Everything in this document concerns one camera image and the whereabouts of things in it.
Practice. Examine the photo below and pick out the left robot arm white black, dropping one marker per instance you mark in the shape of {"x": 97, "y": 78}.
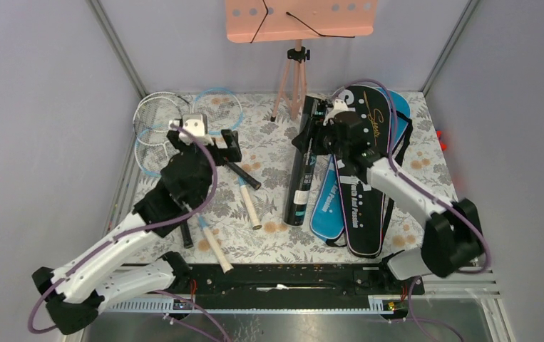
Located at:
{"x": 76, "y": 293}

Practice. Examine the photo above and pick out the black sport racket bag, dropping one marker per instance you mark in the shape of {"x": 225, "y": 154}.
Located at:
{"x": 363, "y": 207}

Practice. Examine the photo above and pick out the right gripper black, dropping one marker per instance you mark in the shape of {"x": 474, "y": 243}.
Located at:
{"x": 316, "y": 129}

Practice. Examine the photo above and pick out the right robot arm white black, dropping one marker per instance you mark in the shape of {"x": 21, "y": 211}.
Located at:
{"x": 452, "y": 237}

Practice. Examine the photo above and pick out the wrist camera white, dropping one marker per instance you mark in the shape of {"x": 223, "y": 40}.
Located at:
{"x": 195, "y": 124}
{"x": 337, "y": 106}

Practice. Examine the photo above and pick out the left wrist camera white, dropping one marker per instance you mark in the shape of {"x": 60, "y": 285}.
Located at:
{"x": 195, "y": 124}

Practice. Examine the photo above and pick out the black shuttlecock tube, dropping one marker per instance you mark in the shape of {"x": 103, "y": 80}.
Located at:
{"x": 313, "y": 112}

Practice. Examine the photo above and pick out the pink music stand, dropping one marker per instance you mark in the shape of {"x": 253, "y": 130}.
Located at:
{"x": 297, "y": 21}

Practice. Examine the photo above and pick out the blue racket bag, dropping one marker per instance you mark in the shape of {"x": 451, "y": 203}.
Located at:
{"x": 327, "y": 221}

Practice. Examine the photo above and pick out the blue racket white grip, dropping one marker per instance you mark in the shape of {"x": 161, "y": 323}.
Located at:
{"x": 224, "y": 111}

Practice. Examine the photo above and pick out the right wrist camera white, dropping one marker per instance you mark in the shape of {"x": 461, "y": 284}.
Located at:
{"x": 337, "y": 106}

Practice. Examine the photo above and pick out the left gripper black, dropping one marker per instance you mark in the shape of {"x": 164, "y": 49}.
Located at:
{"x": 231, "y": 139}

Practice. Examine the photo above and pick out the floral table mat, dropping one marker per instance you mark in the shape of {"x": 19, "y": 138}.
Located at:
{"x": 268, "y": 157}

